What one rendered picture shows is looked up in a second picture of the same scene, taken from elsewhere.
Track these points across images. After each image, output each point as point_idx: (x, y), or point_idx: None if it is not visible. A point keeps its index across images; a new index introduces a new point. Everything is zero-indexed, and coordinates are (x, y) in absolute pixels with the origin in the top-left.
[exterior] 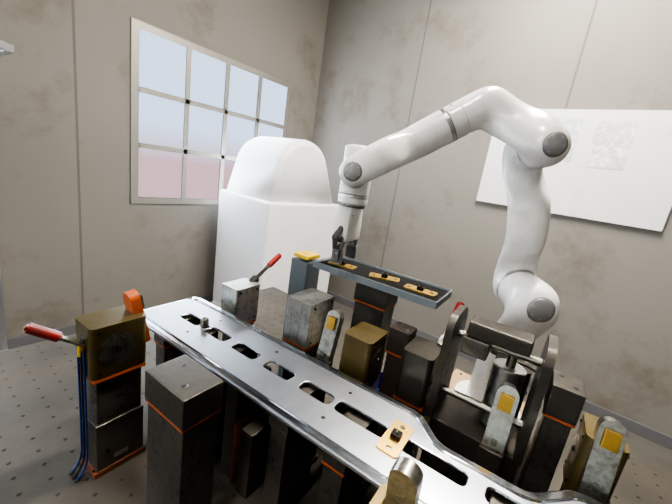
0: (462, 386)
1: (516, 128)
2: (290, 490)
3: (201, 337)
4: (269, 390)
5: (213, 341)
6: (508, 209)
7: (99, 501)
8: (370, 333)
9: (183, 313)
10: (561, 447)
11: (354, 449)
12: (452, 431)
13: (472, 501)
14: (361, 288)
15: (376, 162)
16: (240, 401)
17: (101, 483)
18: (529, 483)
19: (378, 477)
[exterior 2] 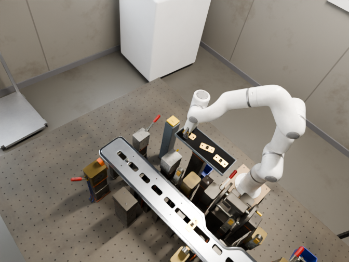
0: (240, 177)
1: (279, 119)
2: None
3: (126, 169)
4: (152, 201)
5: (132, 172)
6: (273, 134)
7: (101, 210)
8: (193, 180)
9: (117, 151)
10: (246, 232)
11: (177, 228)
12: (215, 217)
13: (207, 248)
14: None
15: (204, 119)
16: None
17: (99, 204)
18: (237, 233)
19: (183, 238)
